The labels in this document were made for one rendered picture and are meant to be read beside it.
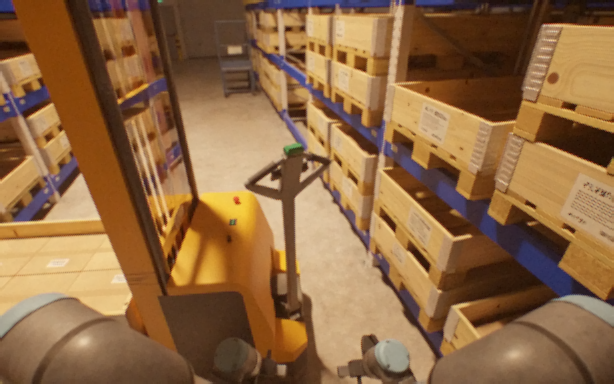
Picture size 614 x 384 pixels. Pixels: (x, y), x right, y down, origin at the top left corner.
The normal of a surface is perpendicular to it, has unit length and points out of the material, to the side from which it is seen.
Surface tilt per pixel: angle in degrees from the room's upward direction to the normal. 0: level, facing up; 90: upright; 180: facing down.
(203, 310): 90
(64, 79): 90
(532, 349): 18
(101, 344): 24
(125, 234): 90
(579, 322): 5
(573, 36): 90
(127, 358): 37
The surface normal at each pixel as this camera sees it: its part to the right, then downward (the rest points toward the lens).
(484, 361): -0.62, -0.72
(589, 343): 0.09, -0.72
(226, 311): 0.09, 0.50
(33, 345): -0.19, -0.58
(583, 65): -0.97, 0.14
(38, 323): -0.03, -0.84
